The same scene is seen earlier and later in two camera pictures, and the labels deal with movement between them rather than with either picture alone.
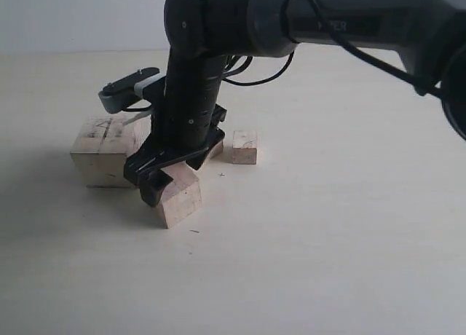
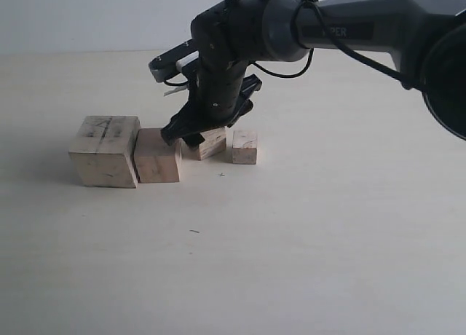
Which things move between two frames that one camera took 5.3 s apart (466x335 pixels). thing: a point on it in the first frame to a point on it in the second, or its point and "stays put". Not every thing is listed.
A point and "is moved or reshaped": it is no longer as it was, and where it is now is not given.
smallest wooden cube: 245,147 stays put
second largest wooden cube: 183,194 is moved or reshaped
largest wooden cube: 100,147 stays put
